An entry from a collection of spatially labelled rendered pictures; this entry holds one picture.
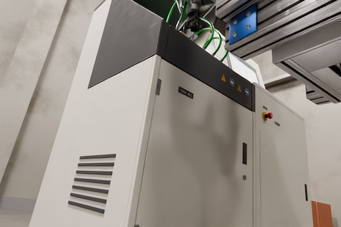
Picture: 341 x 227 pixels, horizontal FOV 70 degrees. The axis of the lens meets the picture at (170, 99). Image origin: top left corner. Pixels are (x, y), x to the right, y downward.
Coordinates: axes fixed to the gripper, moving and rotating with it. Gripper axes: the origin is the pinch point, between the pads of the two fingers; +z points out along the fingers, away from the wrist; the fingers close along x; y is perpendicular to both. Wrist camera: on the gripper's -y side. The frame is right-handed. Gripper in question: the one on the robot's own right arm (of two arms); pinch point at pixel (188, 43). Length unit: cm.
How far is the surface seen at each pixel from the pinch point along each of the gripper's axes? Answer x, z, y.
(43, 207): -35, 93, -50
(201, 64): -10.8, 26.3, 21.6
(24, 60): -48, -40, -210
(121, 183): -35, 79, 14
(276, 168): 56, 59, 22
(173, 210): -18, 85, 22
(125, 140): -35, 65, 12
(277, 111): 62, 24, 22
